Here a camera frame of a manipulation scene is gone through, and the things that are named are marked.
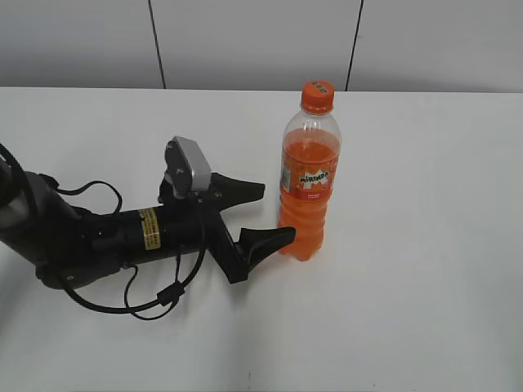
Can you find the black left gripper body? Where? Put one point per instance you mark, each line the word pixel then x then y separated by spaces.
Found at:
pixel 192 224

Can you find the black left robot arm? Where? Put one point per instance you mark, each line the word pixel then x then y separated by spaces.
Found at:
pixel 85 246

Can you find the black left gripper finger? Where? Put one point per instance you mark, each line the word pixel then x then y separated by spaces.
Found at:
pixel 227 192
pixel 255 245

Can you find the orange bottle cap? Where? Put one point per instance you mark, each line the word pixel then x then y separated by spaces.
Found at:
pixel 317 97

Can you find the orange Mirinda soda bottle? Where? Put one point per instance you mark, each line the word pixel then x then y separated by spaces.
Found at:
pixel 311 147

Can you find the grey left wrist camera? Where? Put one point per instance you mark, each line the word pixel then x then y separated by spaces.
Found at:
pixel 188 171

